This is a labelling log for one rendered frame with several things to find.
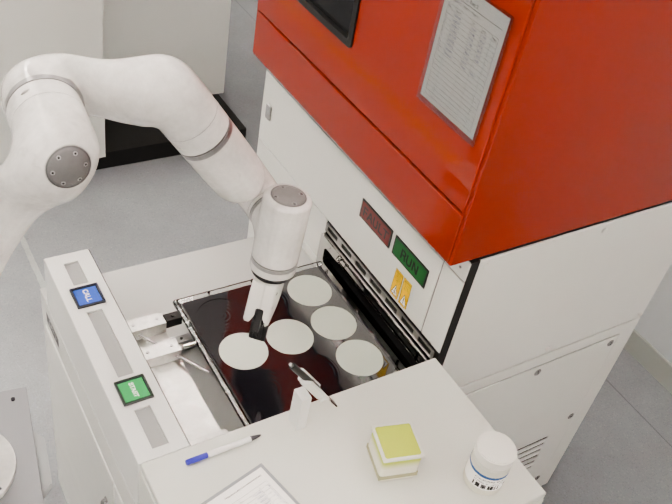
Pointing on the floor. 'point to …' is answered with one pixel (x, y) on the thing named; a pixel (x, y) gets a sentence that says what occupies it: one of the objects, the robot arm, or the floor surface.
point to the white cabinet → (78, 432)
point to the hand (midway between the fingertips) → (258, 329)
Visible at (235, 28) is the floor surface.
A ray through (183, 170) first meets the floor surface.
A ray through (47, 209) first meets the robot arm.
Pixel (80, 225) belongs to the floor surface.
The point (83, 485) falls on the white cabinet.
